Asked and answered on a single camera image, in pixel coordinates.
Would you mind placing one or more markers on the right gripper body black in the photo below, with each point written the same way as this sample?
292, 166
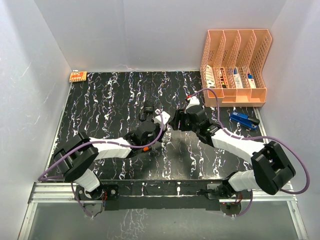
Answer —
193, 127

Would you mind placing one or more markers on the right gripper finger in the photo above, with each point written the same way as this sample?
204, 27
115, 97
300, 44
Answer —
174, 123
185, 123

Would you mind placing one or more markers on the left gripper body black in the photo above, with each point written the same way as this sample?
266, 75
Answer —
155, 136

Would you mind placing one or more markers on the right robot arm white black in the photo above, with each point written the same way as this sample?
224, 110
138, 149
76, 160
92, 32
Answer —
271, 168

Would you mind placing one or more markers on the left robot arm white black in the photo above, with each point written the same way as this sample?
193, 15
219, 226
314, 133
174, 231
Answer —
81, 151

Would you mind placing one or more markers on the dark marker in organizer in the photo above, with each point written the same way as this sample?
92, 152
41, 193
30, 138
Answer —
222, 78

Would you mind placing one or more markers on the blue stapler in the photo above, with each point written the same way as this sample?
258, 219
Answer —
245, 120

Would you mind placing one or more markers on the white blue box in organizer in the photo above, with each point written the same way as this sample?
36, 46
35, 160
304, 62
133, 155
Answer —
237, 79

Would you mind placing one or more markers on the pink plastic file organizer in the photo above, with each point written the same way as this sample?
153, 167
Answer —
231, 66

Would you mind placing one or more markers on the blue red box in organizer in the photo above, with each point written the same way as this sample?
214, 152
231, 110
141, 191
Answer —
251, 81

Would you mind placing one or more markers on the orange small card box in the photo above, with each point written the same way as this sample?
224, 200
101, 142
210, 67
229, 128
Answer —
78, 76

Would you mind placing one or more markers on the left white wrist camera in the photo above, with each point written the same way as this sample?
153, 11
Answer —
161, 117

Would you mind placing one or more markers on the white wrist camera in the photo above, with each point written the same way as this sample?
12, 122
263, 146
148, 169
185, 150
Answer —
192, 101
161, 117

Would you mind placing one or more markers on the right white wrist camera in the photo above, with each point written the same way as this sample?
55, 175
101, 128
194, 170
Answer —
192, 101

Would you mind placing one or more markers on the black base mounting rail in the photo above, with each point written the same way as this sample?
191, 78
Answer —
115, 195

